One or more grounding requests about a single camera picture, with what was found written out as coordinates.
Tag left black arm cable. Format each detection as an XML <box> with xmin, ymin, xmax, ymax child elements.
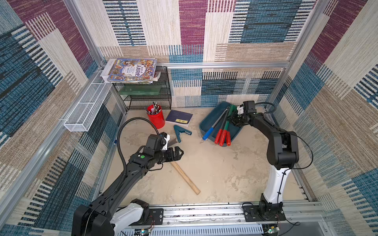
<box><xmin>116</xmin><ymin>117</ymin><xmax>161</xmax><ymax>178</ymax></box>

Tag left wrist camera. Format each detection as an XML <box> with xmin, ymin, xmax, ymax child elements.
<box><xmin>160</xmin><ymin>132</ymin><xmax>170</xmax><ymax>147</ymax></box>

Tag black wire mesh shelf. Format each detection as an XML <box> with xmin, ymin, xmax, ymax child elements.
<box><xmin>113</xmin><ymin>66</ymin><xmax>172</xmax><ymax>110</ymax></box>

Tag white wire basket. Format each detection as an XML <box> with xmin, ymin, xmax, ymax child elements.
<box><xmin>64</xmin><ymin>83</ymin><xmax>112</xmax><ymax>132</ymax></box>

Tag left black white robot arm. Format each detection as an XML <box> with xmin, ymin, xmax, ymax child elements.
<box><xmin>71</xmin><ymin>133</ymin><xmax>184</xmax><ymax>236</ymax></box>

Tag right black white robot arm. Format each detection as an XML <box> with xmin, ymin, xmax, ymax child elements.
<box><xmin>228</xmin><ymin>101</ymin><xmax>299</xmax><ymax>222</ymax></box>

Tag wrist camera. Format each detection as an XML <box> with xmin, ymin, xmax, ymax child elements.
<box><xmin>160</xmin><ymin>132</ymin><xmax>170</xmax><ymax>147</ymax></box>
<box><xmin>237</xmin><ymin>105</ymin><xmax>244</xmax><ymax>116</ymax></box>

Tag dark hoe with red grip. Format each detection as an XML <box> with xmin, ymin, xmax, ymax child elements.
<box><xmin>215</xmin><ymin>106</ymin><xmax>230</xmax><ymax>146</ymax></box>

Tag chrome hoe with blue grip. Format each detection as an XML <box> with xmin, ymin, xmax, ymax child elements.
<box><xmin>202</xmin><ymin>107</ymin><xmax>229</xmax><ymax>141</ymax></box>

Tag wooden handled hoe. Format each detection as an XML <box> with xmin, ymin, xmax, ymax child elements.
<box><xmin>167</xmin><ymin>137</ymin><xmax>201</xmax><ymax>195</ymax></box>

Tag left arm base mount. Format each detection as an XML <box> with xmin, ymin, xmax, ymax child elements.
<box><xmin>127</xmin><ymin>208</ymin><xmax>164</xmax><ymax>226</ymax></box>

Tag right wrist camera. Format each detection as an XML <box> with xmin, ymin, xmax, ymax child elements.
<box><xmin>237</xmin><ymin>105</ymin><xmax>244</xmax><ymax>116</ymax></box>

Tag teal plastic storage box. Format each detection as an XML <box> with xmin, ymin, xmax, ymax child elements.
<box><xmin>199</xmin><ymin>102</ymin><xmax>243</xmax><ymax>142</ymax></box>

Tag pens in cup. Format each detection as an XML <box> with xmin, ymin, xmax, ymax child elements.
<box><xmin>145</xmin><ymin>102</ymin><xmax>162</xmax><ymax>115</ymax></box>

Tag teal hole punch tool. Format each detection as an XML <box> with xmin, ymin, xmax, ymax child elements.
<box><xmin>174</xmin><ymin>125</ymin><xmax>192</xmax><ymax>143</ymax></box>

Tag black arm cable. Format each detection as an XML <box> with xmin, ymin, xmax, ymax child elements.
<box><xmin>116</xmin><ymin>117</ymin><xmax>161</xmax><ymax>178</ymax></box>
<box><xmin>255</xmin><ymin>102</ymin><xmax>314</xmax><ymax>170</ymax></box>

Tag red pen cup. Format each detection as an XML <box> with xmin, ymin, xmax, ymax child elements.
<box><xmin>147</xmin><ymin>111</ymin><xmax>165</xmax><ymax>129</ymax></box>

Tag dark blue notebook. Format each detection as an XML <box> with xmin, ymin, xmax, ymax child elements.
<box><xmin>165</xmin><ymin>110</ymin><xmax>193</xmax><ymax>126</ymax></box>

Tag colourful picture book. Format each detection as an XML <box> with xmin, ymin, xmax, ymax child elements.
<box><xmin>100</xmin><ymin>58</ymin><xmax>161</xmax><ymax>84</ymax></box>

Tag green tray on shelf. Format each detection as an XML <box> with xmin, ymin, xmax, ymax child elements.
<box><xmin>119</xmin><ymin>85</ymin><xmax>161</xmax><ymax>95</ymax></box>

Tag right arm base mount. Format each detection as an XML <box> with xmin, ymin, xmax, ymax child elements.
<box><xmin>242</xmin><ymin>202</ymin><xmax>286</xmax><ymax>222</ymax></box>

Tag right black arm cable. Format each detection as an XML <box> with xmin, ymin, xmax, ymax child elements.
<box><xmin>255</xmin><ymin>102</ymin><xmax>314</xmax><ymax>170</ymax></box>

